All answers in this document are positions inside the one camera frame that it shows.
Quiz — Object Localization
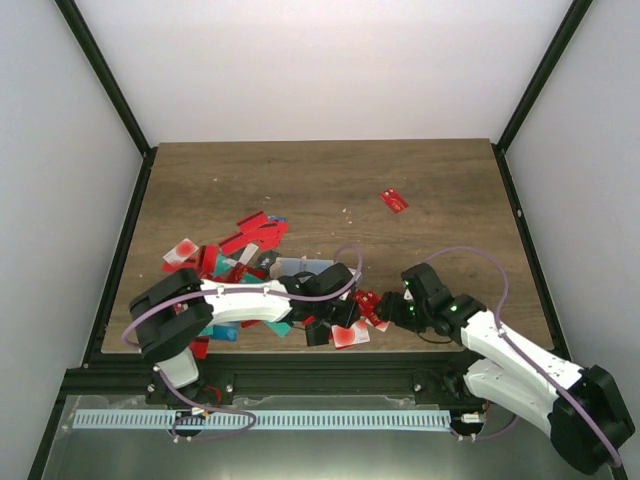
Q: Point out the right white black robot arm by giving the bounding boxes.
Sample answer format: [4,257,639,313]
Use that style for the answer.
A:
[375,263,635,475]

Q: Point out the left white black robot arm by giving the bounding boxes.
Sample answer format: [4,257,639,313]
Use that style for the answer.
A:
[122,262,361,404]

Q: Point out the red white circle card bottom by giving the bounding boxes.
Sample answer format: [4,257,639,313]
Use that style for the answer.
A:
[331,320,370,350]

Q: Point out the red white circle card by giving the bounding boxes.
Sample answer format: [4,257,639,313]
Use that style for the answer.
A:
[163,238,199,266]
[331,320,370,350]

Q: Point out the red gold VIP card right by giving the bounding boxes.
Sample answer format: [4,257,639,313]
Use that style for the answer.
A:
[354,289,389,332]

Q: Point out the black card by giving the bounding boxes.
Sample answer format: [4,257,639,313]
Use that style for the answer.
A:
[305,323,331,347]

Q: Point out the teal VIP card upper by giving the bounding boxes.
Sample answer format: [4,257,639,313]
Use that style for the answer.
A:
[265,322,292,338]

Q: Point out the red card lone back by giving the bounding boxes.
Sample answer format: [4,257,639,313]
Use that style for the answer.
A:
[379,188,409,214]

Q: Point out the blue chip card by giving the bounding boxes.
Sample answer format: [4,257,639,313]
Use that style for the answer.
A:
[210,325,239,342]

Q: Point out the red stripe card back left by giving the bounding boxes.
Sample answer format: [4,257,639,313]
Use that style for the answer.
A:
[218,210,289,255]

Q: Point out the dark red stripe card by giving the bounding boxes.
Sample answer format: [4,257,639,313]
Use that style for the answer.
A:
[190,336,210,360]

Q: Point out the red white circle card left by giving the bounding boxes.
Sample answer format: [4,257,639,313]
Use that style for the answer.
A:
[163,238,199,266]

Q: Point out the black aluminium front rail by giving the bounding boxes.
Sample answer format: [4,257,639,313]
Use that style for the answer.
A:
[61,351,479,399]

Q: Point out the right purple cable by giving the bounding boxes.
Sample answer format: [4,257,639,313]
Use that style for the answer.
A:
[422,246,621,469]

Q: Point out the light blue slotted cable duct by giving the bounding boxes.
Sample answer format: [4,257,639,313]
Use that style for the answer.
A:
[72,409,451,432]

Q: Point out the black frame post right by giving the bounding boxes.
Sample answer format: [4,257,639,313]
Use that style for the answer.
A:
[496,0,593,152]

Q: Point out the black frame post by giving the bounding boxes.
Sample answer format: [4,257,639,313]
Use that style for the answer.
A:
[496,0,593,152]
[54,0,152,157]

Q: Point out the black frame post left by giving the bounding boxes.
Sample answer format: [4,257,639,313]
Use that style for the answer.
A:
[54,0,152,157]

